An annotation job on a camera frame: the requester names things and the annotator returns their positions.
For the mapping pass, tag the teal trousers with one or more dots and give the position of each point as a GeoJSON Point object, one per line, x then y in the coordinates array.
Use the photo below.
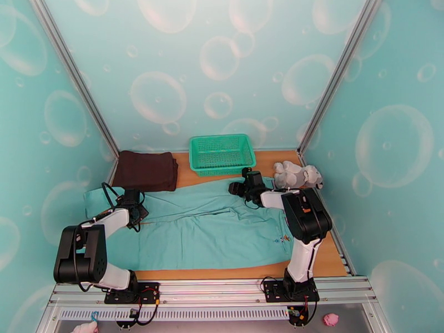
{"type": "Point", "coordinates": [208, 238]}

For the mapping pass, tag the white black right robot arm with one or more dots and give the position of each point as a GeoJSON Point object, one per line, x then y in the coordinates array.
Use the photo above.
{"type": "Point", "coordinates": [305, 217]}

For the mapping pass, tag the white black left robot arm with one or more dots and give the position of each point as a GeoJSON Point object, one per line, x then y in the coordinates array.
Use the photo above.
{"type": "Point", "coordinates": [79, 252]}

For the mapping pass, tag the dark brown folded trousers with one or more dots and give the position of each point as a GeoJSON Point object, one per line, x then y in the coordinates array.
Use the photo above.
{"type": "Point", "coordinates": [145, 170]}

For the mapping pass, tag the green plastic basket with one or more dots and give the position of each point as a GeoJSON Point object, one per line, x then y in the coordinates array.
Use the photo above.
{"type": "Point", "coordinates": [222, 153]}

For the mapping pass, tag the grey plush toy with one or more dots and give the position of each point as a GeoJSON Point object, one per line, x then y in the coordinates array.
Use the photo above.
{"type": "Point", "coordinates": [295, 174]}

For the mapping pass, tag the pale pink plush toy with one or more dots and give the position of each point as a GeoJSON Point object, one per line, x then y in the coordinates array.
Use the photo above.
{"type": "Point", "coordinates": [85, 328]}

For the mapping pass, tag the small pink toy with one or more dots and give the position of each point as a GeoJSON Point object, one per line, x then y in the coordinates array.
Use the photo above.
{"type": "Point", "coordinates": [330, 319]}

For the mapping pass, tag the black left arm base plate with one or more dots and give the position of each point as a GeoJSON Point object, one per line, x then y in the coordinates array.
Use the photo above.
{"type": "Point", "coordinates": [152, 285]}

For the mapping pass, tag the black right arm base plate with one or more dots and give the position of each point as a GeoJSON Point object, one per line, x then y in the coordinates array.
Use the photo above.
{"type": "Point", "coordinates": [274, 294]}

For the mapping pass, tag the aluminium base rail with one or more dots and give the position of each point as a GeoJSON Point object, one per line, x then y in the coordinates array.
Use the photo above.
{"type": "Point", "coordinates": [208, 290]}

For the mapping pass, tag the aluminium corner post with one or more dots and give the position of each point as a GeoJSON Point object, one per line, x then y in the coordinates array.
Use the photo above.
{"type": "Point", "coordinates": [340, 72]}
{"type": "Point", "coordinates": [76, 78]}

